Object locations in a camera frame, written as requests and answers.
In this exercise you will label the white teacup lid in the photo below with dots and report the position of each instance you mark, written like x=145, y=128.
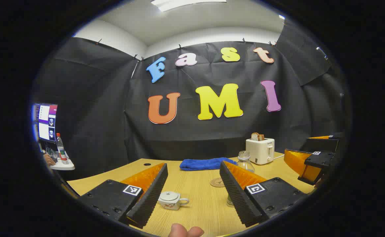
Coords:
x=168, y=196

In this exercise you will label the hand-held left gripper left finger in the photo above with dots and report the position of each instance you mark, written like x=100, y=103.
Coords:
x=146, y=200

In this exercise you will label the white ceramic teacup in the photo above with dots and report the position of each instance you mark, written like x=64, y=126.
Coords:
x=170, y=204

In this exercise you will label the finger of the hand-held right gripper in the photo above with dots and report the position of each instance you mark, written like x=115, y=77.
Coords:
x=319, y=159
x=320, y=144

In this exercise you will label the blue towel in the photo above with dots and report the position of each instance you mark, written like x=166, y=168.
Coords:
x=205, y=164

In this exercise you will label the brown toast slice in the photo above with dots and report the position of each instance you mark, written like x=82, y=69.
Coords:
x=261, y=137

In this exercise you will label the white side table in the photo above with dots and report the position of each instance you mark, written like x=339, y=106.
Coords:
x=64, y=166

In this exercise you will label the round wooden coaster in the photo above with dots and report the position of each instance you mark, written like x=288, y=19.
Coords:
x=216, y=183

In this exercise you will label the computer monitor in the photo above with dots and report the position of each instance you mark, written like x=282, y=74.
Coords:
x=46, y=121

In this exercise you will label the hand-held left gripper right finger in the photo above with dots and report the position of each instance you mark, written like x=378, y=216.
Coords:
x=242, y=200

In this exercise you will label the white bread slice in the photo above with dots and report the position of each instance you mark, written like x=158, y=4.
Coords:
x=255, y=136

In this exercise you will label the red cap plastic bottle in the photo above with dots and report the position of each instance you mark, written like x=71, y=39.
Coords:
x=62, y=151

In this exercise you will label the white toaster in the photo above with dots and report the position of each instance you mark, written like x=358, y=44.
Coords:
x=260, y=151

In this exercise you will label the green label water bottle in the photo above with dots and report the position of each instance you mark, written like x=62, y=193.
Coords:
x=245, y=163

